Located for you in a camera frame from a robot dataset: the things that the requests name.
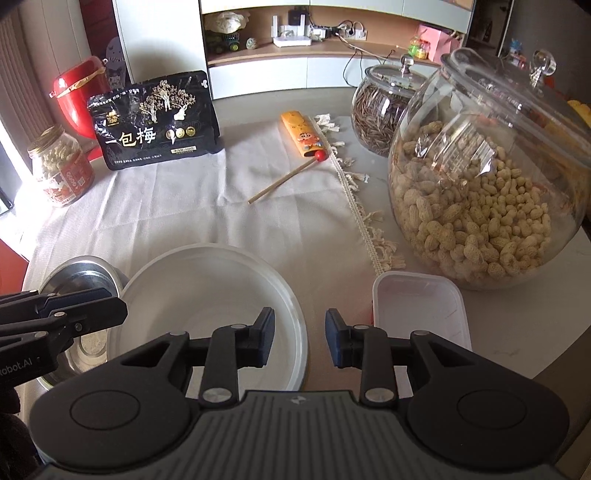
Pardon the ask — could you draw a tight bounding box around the white wall cabinet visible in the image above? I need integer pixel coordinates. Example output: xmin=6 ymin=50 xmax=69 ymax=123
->
xmin=111 ymin=0 xmax=472 ymax=100

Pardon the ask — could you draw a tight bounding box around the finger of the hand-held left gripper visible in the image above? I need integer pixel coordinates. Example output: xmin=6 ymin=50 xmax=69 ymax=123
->
xmin=0 ymin=298 xmax=129 ymax=358
xmin=0 ymin=288 xmax=112 ymax=320

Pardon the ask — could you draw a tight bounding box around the wooden stick with red ball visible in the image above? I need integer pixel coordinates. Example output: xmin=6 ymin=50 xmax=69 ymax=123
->
xmin=248 ymin=154 xmax=325 ymax=205

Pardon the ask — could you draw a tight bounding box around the small glass jar of seeds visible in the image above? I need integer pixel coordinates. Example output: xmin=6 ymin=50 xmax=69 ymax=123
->
xmin=351 ymin=54 xmax=444 ymax=158

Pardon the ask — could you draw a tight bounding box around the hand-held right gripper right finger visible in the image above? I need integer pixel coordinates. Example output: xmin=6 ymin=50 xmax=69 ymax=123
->
xmin=324 ymin=308 xmax=472 ymax=409

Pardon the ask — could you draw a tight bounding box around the pink box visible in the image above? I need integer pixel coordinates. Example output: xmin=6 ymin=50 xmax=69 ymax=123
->
xmin=410 ymin=24 xmax=464 ymax=64

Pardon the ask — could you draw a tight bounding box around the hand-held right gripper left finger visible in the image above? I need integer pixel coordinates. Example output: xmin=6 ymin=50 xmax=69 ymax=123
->
xmin=120 ymin=306 xmax=277 ymax=409

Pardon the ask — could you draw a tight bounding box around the beige curtain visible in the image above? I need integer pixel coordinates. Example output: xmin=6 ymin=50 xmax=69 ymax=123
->
xmin=0 ymin=9 xmax=61 ymax=134

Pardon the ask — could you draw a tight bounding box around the green toy tractor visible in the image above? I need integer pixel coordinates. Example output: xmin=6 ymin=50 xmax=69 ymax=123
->
xmin=204 ymin=28 xmax=243 ymax=54

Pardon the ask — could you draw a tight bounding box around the glass jar of white snacks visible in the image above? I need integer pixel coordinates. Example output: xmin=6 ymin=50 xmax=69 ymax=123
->
xmin=27 ymin=124 xmax=95 ymax=208

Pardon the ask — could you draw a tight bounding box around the yellow plastic object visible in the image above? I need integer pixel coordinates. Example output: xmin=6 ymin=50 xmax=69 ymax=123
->
xmin=566 ymin=99 xmax=591 ymax=123

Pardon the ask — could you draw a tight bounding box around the red container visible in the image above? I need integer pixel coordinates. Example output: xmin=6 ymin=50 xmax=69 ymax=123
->
xmin=49 ymin=55 xmax=116 ymax=139

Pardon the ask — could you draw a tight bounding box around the white router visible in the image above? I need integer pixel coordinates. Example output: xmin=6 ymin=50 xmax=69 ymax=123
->
xmin=271 ymin=14 xmax=313 ymax=48

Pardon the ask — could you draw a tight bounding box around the white tablecloth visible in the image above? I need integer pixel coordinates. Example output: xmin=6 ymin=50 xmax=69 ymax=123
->
xmin=21 ymin=113 xmax=407 ymax=370

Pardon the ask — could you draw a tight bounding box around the cream crumpled bag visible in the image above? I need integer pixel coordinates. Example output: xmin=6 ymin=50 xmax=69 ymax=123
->
xmin=204 ymin=11 xmax=251 ymax=35

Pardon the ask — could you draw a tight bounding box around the white printed enamel bowl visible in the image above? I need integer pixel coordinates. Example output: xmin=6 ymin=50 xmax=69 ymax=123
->
xmin=119 ymin=244 xmax=309 ymax=393

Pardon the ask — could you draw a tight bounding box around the red rectangular tray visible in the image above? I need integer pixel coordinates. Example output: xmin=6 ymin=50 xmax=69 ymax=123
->
xmin=372 ymin=271 xmax=472 ymax=354

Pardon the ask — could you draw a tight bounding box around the black snack bag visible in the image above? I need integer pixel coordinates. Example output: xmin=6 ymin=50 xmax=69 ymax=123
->
xmin=88 ymin=70 xmax=223 ymax=171

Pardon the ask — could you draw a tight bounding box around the large glass jar of peanuts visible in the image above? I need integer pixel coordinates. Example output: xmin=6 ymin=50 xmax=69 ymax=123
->
xmin=387 ymin=47 xmax=591 ymax=291

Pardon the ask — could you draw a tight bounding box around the stainless steel bowl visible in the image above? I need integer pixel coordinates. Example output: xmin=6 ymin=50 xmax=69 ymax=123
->
xmin=39 ymin=255 xmax=131 ymax=389

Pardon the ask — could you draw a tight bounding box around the orange cartoon snack packet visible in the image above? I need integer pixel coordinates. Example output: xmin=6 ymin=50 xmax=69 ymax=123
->
xmin=281 ymin=110 xmax=331 ymax=162

